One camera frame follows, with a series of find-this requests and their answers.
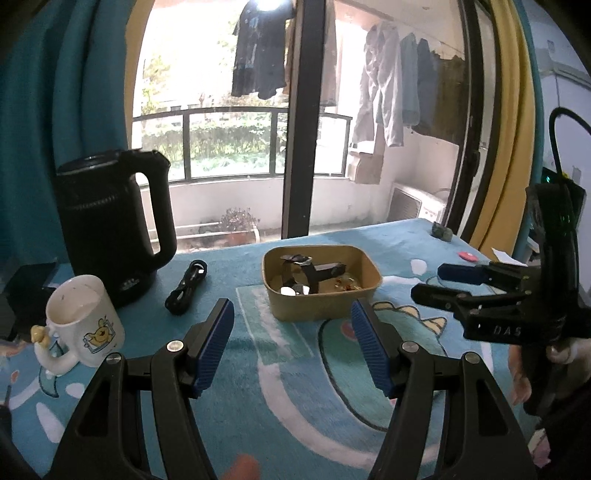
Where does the right hand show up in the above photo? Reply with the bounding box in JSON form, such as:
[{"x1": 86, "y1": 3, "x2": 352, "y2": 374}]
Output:
[{"x1": 507, "y1": 338, "x2": 591, "y2": 407}]

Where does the left hand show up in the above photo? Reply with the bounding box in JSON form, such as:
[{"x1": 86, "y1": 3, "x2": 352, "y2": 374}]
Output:
[{"x1": 221, "y1": 454, "x2": 260, "y2": 480}]

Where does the yellow curtain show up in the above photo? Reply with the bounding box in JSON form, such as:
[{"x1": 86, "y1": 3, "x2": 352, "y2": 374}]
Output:
[{"x1": 470, "y1": 1, "x2": 536, "y2": 259}]

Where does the red round small object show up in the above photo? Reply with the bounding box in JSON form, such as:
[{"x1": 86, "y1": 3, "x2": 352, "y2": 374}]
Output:
[{"x1": 458, "y1": 251, "x2": 479, "y2": 263}]

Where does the small dark green object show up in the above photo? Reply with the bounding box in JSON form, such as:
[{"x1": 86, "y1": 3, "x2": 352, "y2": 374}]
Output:
[{"x1": 431, "y1": 222, "x2": 454, "y2": 242}]

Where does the white cartoon mug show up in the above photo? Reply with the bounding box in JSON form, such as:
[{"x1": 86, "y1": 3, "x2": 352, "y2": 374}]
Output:
[{"x1": 30, "y1": 275, "x2": 125, "y2": 376}]

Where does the air conditioner outdoor unit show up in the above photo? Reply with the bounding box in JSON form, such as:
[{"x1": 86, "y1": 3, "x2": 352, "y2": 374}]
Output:
[{"x1": 387, "y1": 183, "x2": 446, "y2": 223}]

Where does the black box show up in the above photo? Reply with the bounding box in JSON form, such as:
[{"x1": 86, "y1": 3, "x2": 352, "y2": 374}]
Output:
[{"x1": 1, "y1": 262, "x2": 57, "y2": 341}]

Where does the blue dinosaur plush rug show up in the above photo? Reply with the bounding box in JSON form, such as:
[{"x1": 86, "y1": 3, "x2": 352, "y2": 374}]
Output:
[{"x1": 0, "y1": 217, "x2": 551, "y2": 480}]

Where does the tan plastic tray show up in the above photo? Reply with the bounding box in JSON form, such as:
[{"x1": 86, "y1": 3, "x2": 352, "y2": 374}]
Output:
[{"x1": 262, "y1": 245, "x2": 383, "y2": 322}]

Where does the black electric kettle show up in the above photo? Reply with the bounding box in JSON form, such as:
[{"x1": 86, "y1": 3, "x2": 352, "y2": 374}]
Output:
[{"x1": 55, "y1": 149, "x2": 177, "y2": 308}]

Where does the hanging light grey shirt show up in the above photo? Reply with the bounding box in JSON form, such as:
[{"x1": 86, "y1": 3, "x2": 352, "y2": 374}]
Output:
[{"x1": 353, "y1": 21, "x2": 404, "y2": 147}]

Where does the black watch stand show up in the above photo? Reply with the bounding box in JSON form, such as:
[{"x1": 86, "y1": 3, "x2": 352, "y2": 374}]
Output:
[{"x1": 280, "y1": 254, "x2": 346, "y2": 296}]

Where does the potted plant on balcony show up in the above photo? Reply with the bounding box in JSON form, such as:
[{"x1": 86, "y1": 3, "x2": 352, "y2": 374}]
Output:
[{"x1": 221, "y1": 207, "x2": 259, "y2": 246}]

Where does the black balcony railing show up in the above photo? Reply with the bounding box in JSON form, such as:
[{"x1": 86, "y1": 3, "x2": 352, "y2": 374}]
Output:
[{"x1": 131, "y1": 106, "x2": 353, "y2": 182}]

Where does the hanging dark shirt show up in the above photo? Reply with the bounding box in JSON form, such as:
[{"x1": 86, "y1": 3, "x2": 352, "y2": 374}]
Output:
[{"x1": 231, "y1": 1, "x2": 295, "y2": 100}]

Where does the teal curtain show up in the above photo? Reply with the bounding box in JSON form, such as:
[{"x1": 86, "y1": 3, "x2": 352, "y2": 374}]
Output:
[{"x1": 1, "y1": 1, "x2": 134, "y2": 273}]

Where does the black coiled cable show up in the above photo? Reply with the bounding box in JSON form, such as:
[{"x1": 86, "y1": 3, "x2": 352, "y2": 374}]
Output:
[{"x1": 164, "y1": 258, "x2": 209, "y2": 316}]

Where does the black door frame post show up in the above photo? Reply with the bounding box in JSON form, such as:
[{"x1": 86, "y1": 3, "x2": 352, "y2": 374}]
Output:
[{"x1": 281, "y1": 0, "x2": 325, "y2": 239}]

